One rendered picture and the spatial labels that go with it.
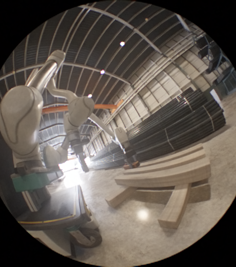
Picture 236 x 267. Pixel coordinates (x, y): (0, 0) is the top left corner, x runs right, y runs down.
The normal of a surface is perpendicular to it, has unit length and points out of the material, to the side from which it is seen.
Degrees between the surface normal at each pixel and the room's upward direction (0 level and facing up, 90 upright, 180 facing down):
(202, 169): 90
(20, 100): 96
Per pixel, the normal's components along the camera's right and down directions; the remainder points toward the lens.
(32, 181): 0.45, -0.39
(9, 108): 0.76, -0.41
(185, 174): -0.73, 0.18
